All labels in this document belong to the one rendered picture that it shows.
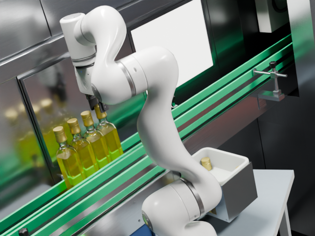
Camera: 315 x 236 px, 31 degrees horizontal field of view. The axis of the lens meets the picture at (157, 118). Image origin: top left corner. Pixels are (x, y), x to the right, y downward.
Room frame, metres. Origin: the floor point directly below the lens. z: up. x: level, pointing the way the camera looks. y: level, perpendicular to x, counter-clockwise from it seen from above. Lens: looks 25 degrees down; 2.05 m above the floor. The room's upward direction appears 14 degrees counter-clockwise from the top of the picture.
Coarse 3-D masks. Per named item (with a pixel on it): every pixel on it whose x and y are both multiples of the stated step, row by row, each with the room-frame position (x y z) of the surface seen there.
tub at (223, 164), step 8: (200, 152) 1.87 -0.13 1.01; (208, 152) 1.87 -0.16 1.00; (216, 152) 1.84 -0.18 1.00; (224, 152) 1.82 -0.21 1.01; (200, 160) 1.86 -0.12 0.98; (216, 160) 1.85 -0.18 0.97; (224, 160) 1.81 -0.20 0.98; (232, 160) 1.78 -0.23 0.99; (240, 160) 1.75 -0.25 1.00; (216, 168) 1.84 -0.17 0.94; (224, 168) 1.82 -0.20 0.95; (232, 168) 1.78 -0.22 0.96; (240, 168) 1.69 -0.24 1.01; (216, 176) 1.78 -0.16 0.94; (224, 176) 1.77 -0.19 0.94; (232, 176) 1.66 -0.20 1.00
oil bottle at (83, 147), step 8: (72, 144) 1.69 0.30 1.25; (80, 144) 1.68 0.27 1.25; (88, 144) 1.70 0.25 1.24; (80, 152) 1.67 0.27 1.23; (88, 152) 1.69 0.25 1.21; (80, 160) 1.67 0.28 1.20; (88, 160) 1.68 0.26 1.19; (88, 168) 1.68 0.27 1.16; (96, 168) 1.70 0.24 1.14; (88, 176) 1.67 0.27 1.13
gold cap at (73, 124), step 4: (68, 120) 1.71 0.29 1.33; (72, 120) 1.71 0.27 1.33; (76, 120) 1.70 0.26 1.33; (68, 124) 1.70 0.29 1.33; (72, 124) 1.69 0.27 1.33; (76, 124) 1.70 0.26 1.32; (72, 128) 1.69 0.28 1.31; (76, 128) 1.69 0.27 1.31; (72, 132) 1.69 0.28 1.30; (76, 132) 1.69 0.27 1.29
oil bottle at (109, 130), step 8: (96, 128) 1.78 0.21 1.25; (104, 128) 1.75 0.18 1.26; (112, 128) 1.76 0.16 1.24; (104, 136) 1.74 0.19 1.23; (112, 136) 1.76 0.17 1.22; (112, 144) 1.75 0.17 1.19; (120, 144) 1.77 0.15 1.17; (112, 152) 1.75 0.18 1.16; (120, 152) 1.77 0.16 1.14; (112, 160) 1.74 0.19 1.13
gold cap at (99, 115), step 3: (96, 105) 1.78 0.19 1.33; (96, 108) 1.76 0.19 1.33; (96, 111) 1.77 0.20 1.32; (99, 111) 1.76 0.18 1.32; (96, 114) 1.77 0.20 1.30; (99, 114) 1.76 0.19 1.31; (102, 114) 1.76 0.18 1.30; (105, 114) 1.77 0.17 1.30; (99, 117) 1.76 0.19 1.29; (102, 117) 1.76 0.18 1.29
